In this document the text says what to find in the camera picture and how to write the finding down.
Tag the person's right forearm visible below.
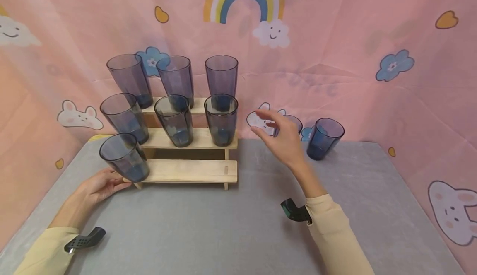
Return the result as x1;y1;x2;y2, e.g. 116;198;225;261
294;164;376;275

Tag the wooden three-tier shelf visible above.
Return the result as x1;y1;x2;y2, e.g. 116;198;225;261
88;96;239;191

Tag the black wrist band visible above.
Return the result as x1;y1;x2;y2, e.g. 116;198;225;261
63;227;107;254
280;198;313;226

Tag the blue tinted glass cup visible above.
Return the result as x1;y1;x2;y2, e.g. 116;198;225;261
99;133;151;183
99;93;150;145
204;55;239;101
306;118;346;161
203;94;239;147
106;53;154;110
153;94;194;148
274;114;304;138
156;55;195;109

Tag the person's left hand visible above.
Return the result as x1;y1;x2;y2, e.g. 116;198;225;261
72;168;134;217

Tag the person's right hand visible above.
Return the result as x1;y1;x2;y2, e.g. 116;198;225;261
250;109;311;175

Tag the person's left forearm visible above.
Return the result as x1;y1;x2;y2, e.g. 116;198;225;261
14;200;90;275

